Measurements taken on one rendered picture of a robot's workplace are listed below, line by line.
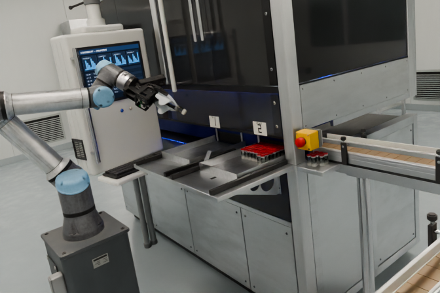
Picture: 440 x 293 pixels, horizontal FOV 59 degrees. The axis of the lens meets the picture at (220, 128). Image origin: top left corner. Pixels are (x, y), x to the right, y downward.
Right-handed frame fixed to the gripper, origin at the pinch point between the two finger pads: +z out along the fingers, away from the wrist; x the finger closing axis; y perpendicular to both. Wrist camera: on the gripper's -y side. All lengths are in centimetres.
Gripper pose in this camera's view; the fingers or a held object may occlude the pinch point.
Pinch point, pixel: (175, 105)
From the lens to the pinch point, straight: 152.9
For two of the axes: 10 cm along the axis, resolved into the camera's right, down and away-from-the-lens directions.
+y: -5.0, 6.0, -6.3
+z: 8.5, 4.9, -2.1
